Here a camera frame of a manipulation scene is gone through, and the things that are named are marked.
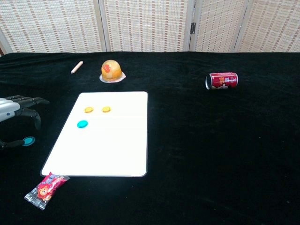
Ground bamboo folding screen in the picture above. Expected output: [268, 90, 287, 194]
[0, 0, 300, 56]

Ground red snack packet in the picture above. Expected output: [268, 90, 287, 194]
[24, 172, 70, 211]

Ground small wooden stick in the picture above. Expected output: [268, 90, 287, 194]
[70, 60, 84, 74]

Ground red drink can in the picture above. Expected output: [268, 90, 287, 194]
[205, 72, 239, 90]

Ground white rectangular board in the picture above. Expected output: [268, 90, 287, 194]
[40, 91, 149, 178]

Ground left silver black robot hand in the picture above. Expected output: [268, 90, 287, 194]
[0, 95, 50, 150]

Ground black tablecloth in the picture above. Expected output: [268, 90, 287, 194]
[0, 51, 300, 225]

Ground orange fruit jelly cup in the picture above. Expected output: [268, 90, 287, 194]
[99, 60, 127, 83]

